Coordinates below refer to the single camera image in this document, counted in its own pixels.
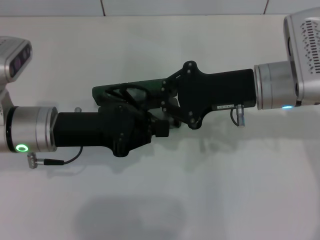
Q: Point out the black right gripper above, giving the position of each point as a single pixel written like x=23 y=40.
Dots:
x=220 y=87

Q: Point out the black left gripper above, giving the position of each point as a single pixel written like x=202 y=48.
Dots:
x=82 y=130

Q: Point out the black glasses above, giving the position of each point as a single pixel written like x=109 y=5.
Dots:
x=127 y=95

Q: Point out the green glasses case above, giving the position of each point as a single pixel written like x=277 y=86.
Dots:
x=100 y=92

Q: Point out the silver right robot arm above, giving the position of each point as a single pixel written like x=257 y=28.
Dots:
x=275 y=85

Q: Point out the silver plug stub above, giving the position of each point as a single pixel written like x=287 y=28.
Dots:
x=78 y=110

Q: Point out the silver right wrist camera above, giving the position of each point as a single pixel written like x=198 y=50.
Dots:
x=305 y=50

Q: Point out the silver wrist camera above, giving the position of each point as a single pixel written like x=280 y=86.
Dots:
x=12 y=50
x=305 y=50

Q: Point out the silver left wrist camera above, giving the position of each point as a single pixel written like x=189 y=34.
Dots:
x=12 y=50

